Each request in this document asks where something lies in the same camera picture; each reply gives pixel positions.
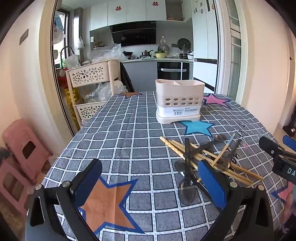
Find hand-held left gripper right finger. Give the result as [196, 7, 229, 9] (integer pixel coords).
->
[198, 159, 281, 241]

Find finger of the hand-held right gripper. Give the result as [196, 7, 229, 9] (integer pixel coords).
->
[258, 136, 287, 161]
[282, 136, 296, 154]

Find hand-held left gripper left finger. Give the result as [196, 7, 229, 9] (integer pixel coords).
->
[26, 158, 103, 241]

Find wooden chopstick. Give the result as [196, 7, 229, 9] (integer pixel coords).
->
[190, 143, 255, 184]
[160, 137, 253, 187]

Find cream plastic utensil holder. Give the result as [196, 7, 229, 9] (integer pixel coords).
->
[155, 79, 205, 124]

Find large dark translucent spoon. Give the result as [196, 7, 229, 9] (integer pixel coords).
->
[179, 138, 197, 205]

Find pile of wooden chopsticks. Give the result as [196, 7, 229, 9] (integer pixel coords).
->
[168, 140, 264, 181]

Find chopstick with blue striped end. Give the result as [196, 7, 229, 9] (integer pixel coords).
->
[211, 133, 236, 166]

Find grey checked star tablecloth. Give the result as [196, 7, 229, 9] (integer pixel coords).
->
[39, 91, 294, 241]

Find pink plastic stool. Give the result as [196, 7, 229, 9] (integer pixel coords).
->
[0, 159, 36, 216]
[2, 119, 53, 184]

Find gold foil bag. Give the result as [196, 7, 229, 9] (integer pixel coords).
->
[64, 88, 80, 131]

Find clear plastic bags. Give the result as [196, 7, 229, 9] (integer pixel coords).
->
[87, 44, 128, 63]
[84, 81, 128, 104]

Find cream plastic storage cart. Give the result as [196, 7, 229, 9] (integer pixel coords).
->
[65, 60, 121, 127]

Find black built-in oven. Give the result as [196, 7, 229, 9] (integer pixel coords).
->
[157, 61, 190, 80]

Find white refrigerator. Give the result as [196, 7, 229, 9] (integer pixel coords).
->
[191, 0, 219, 89]

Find kitchen counter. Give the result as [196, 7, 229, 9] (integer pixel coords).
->
[121, 57, 194, 92]

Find curved kitchen faucet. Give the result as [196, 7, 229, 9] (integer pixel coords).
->
[60, 46, 75, 68]

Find black range hood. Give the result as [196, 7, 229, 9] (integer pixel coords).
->
[110, 21, 158, 47]

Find white upper kitchen cabinets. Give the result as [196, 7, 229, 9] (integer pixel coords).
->
[90, 0, 167, 32]

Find dark pot with handle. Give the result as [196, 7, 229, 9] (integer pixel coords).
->
[179, 49, 194, 60]

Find grey wall switch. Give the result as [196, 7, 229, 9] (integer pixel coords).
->
[19, 29, 29, 45]

